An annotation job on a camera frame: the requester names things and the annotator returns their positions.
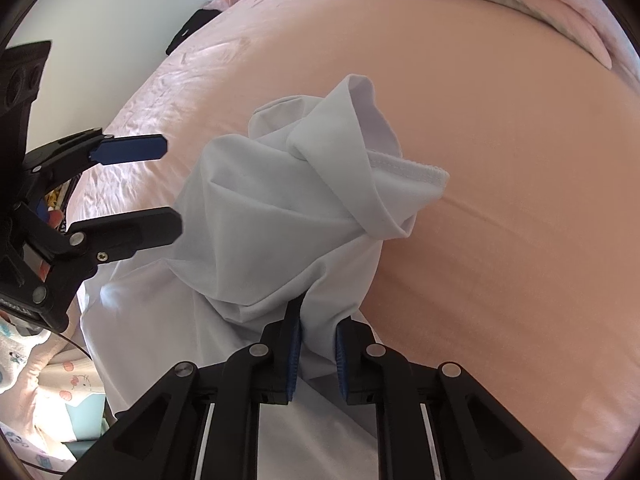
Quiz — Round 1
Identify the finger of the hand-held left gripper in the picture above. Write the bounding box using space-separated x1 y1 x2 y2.
17 206 184 292
22 129 169 202

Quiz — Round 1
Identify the black backpack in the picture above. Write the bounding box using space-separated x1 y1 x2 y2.
166 8 223 56

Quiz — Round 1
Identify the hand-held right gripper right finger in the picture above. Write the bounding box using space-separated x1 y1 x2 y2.
335 319 576 480

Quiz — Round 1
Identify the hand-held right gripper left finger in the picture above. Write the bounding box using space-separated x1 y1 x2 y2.
60 295 304 480

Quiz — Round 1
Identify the light blue navy-trimmed shirt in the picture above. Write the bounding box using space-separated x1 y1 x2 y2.
80 74 451 480

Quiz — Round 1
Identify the cartoon printed cloth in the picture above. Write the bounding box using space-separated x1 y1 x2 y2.
0 305 118 466

